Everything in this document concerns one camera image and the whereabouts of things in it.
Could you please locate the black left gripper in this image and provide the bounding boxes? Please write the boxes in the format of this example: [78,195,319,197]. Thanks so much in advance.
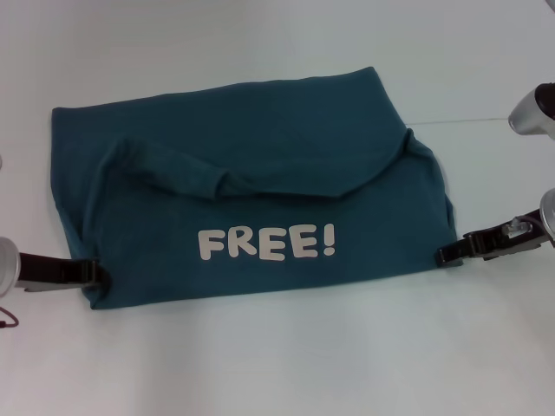
[15,253,110,293]

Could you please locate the teal blue t-shirt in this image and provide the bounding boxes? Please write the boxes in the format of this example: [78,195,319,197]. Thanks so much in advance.
[50,65,459,312]

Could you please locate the transparent network cable plug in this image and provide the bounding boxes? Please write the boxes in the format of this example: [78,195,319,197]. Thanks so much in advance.
[505,218,532,237]

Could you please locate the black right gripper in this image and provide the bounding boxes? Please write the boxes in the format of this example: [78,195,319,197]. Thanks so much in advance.
[434,207,550,267]

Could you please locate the dark red left arm cable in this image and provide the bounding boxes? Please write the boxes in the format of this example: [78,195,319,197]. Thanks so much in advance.
[0,306,21,331]

